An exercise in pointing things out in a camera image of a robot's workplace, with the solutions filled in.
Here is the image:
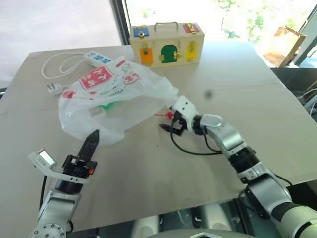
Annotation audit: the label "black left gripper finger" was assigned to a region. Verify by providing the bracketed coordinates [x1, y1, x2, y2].
[78, 131, 96, 162]
[87, 129, 101, 163]

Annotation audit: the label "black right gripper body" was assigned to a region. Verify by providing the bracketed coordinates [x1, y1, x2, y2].
[172, 111, 188, 137]

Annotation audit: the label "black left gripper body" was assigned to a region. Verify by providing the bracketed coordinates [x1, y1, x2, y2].
[61, 154, 99, 179]

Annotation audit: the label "translucent red-printed plastic bag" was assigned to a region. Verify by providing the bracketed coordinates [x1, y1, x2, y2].
[58, 56, 180, 146]

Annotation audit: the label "green item inside bag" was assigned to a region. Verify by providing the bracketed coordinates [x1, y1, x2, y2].
[98, 103, 118, 113]

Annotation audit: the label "wooden lock box toy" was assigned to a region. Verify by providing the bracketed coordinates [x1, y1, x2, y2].
[129, 21, 205, 68]

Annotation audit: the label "white power plug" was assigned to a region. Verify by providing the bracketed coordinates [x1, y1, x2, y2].
[46, 82, 69, 96]

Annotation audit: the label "white blue power strip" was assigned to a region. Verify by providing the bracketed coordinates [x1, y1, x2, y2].
[83, 50, 112, 68]

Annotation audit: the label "grey robot torso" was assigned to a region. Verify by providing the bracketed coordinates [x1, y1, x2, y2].
[132, 200, 251, 238]

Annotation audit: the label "black side furniture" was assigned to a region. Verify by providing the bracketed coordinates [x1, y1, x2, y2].
[269, 65, 317, 117]

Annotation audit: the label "brown cardboard box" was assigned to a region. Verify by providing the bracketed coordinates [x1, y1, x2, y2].
[262, 24, 308, 68]

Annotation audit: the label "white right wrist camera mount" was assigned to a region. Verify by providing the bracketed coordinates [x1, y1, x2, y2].
[171, 95, 199, 131]

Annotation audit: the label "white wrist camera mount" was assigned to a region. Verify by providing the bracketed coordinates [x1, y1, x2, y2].
[171, 95, 199, 131]
[28, 148, 90, 184]

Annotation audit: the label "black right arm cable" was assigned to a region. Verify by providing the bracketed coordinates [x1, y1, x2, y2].
[170, 123, 224, 156]

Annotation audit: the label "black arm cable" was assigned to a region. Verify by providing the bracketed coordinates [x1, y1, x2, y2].
[38, 175, 48, 211]
[170, 123, 224, 156]

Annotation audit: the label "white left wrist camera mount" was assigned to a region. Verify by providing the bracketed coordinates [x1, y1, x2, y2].
[28, 148, 90, 184]

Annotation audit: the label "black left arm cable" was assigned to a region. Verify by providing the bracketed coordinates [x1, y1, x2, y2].
[38, 175, 48, 211]

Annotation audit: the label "white power strip cord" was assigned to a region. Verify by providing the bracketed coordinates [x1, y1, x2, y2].
[41, 52, 87, 80]

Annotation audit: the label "dark window frame post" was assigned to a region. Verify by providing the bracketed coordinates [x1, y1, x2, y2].
[109, 0, 129, 47]

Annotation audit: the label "white loose cables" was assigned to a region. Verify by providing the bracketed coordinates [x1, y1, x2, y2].
[298, 88, 317, 117]

